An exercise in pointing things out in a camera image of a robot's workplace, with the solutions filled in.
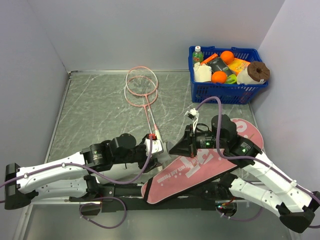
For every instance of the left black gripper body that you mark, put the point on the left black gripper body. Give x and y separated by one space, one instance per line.
139 154

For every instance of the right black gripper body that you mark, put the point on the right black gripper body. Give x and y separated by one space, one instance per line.
191 141

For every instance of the white shuttlecock tube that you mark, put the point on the white shuttlecock tube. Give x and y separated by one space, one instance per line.
165 156

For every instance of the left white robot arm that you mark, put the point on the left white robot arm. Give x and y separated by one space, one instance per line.
79 175

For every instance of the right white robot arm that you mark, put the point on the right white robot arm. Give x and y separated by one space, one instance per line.
282 196

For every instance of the pink badminton racket upper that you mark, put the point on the pink badminton racket upper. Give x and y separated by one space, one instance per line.
145 71

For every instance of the green small pack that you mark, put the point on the green small pack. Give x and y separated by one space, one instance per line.
231 79

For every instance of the pink racket cover bag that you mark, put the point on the pink racket cover bag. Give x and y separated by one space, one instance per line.
184 173

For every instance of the blue plastic basket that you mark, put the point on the blue plastic basket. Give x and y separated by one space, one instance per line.
238 94

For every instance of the white carton box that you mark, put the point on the white carton box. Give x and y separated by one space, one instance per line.
202 73

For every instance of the orange fruit lower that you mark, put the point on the orange fruit lower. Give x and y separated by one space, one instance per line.
219 77

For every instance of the orange fruit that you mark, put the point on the orange fruit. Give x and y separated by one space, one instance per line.
227 57
219 77

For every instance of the black product box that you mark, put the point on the black product box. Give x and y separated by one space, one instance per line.
218 65

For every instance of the green drink bottle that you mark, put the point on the green drink bottle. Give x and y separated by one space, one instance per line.
197 55

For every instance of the orange thin box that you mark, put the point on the orange thin box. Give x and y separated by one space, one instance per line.
210 58

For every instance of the yellow snack box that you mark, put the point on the yellow snack box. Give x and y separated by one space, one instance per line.
238 65

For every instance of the orange fruit upper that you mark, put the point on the orange fruit upper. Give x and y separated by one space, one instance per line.
227 57

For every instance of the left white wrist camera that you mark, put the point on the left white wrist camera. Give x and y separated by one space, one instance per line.
154 146

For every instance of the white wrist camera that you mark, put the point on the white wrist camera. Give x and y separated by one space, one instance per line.
154 146
193 114

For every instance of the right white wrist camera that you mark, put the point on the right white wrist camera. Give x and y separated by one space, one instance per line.
193 114

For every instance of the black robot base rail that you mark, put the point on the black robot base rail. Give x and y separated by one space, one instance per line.
204 196

